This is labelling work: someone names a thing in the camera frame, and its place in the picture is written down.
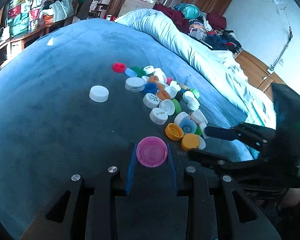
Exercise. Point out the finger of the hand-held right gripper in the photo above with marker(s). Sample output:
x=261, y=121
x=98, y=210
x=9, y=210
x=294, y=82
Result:
x=205, y=156
x=220, y=133

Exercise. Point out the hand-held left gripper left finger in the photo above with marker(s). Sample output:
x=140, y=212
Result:
x=130, y=166

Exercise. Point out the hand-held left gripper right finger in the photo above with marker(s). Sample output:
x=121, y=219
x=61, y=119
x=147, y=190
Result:
x=172, y=166

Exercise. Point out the small white bottle cap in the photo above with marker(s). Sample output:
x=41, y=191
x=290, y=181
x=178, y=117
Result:
x=203, y=129

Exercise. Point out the pink bottle cap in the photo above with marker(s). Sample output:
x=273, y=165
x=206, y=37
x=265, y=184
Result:
x=152, y=152

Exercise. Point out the pile of mixed bottle caps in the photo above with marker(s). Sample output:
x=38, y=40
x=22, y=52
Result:
x=165, y=106

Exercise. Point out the person's right forearm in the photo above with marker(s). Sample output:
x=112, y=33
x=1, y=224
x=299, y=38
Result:
x=293, y=192

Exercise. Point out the wooden headboard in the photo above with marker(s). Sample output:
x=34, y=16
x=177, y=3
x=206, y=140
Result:
x=257, y=72

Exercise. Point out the plain white bottle cap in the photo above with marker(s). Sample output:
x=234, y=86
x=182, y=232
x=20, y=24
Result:
x=99, y=93

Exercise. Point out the blue bed blanket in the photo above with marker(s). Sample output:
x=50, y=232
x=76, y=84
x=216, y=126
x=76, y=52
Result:
x=52, y=130

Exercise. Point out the pile of clothes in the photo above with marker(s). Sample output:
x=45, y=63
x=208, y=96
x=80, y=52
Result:
x=205, y=25

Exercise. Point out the white patterned duvet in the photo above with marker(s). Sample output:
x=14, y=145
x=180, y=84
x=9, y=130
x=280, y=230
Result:
x=165, y=30

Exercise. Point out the wooden chair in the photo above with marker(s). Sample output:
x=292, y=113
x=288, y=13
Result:
x=97, y=10

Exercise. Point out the cluttered wooden shelf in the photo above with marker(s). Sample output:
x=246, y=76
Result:
x=27, y=17

